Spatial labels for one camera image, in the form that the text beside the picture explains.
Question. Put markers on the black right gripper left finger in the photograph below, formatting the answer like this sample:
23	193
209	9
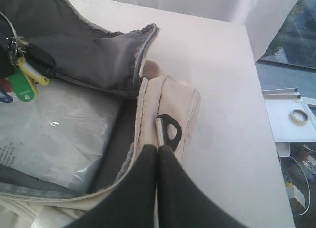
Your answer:
131	204

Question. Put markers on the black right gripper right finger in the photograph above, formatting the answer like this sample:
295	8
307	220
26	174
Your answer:
181	204

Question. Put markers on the cream duffel bag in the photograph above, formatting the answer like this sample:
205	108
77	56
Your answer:
154	107

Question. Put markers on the colourful key tag bunch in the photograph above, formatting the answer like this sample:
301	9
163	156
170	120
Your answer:
23	65

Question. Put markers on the clear plastic packaged filler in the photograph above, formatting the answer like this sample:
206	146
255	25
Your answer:
59	136

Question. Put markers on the white side table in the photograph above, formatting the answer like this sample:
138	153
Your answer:
279	103

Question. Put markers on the white tape roll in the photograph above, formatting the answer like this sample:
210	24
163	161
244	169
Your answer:
299	117

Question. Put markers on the white backdrop curtain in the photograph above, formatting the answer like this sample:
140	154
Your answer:
262	18

